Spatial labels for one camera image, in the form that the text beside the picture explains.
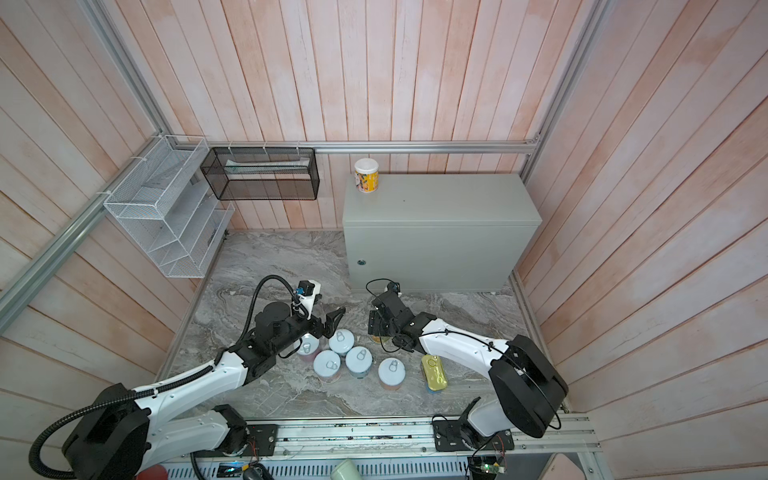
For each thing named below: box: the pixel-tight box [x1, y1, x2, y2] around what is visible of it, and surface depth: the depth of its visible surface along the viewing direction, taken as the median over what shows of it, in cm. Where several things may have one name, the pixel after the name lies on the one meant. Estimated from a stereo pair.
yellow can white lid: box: [354, 157, 379, 194], surface depth 80 cm
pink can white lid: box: [313, 350, 341, 378], surface depth 82 cm
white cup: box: [330, 458, 362, 480], surface depth 65 cm
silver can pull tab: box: [328, 329, 355, 354], surface depth 86 cm
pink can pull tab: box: [297, 332, 320, 362], surface depth 84 cm
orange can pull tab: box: [378, 357, 406, 391], surface depth 81 cm
